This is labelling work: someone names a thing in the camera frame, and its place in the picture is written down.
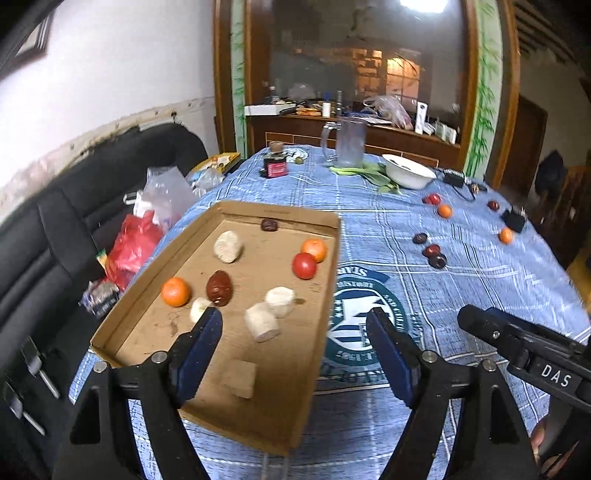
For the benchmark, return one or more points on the white enamel bowl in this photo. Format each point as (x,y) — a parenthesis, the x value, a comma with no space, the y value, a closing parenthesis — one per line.
(408,173)

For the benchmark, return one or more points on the yellow box on sofa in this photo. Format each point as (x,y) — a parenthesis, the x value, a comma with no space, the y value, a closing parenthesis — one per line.
(222,162)

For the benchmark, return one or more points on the beige bun chunk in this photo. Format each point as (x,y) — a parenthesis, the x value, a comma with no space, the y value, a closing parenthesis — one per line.
(280,300)
(261,322)
(198,308)
(239,377)

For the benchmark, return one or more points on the black power adapter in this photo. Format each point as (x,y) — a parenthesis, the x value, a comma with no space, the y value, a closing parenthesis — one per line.
(454,178)

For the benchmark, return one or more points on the large orange tangerine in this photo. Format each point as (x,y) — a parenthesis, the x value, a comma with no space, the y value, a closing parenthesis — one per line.
(506,236)

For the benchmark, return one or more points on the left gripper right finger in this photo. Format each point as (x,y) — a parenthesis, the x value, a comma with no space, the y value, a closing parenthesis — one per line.
(411,381)

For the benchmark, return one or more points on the dark jujube on cloth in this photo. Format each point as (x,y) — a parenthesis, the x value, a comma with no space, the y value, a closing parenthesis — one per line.
(420,238)

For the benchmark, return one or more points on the white tube on sideboard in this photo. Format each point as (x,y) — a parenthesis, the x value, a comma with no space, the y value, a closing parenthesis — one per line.
(421,117)

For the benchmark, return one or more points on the small dark jujube tray back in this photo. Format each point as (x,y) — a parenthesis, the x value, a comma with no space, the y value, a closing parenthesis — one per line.
(269,225)

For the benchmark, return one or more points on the green leafy vegetable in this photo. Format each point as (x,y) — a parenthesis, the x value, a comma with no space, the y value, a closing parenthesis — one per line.
(375,173)

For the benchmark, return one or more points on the round beige steamed bun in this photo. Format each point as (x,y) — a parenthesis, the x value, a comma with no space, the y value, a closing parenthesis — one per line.
(227,247)

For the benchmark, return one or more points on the wooden sideboard cabinet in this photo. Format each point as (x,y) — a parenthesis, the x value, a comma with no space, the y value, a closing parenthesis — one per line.
(376,139)

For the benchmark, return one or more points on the small orange tangerine near bowl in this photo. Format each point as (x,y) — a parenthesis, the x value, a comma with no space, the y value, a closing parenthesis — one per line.
(445,211)

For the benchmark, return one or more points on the black square cup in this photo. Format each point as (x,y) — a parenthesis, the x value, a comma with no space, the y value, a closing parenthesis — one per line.
(515,218)

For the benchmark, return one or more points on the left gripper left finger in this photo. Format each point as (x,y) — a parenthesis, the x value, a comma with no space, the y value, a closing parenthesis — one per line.
(165,382)

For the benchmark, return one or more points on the red plastic bag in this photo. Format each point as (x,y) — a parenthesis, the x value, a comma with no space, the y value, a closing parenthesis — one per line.
(133,245)

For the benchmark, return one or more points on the small red tomato near bowl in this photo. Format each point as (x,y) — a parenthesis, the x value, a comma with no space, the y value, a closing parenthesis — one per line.
(432,199)

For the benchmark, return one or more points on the clear plastic bag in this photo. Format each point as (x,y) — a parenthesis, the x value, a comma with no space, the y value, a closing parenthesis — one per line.
(167,194)

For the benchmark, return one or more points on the framed wall picture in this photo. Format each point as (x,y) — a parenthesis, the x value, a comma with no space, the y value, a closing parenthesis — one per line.
(32,49)

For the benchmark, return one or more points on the blue plaid tablecloth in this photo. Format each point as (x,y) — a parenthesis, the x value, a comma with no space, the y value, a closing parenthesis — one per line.
(356,420)

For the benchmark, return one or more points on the red ink bottle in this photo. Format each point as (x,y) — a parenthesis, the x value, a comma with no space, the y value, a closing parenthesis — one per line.
(274,162)

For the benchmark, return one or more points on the brown cardboard tray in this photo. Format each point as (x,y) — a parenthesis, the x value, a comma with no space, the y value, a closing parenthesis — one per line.
(286,366)

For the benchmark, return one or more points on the large red jujube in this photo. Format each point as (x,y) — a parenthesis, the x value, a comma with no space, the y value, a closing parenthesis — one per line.
(219,289)

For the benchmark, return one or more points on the dark red jujube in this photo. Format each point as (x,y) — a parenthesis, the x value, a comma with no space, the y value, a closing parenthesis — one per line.
(431,250)
(493,205)

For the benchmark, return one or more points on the clear glass pitcher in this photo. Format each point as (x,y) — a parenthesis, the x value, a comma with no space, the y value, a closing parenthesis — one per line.
(350,140)

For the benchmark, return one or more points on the black leather sofa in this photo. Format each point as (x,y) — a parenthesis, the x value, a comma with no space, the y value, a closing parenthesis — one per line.
(48,257)

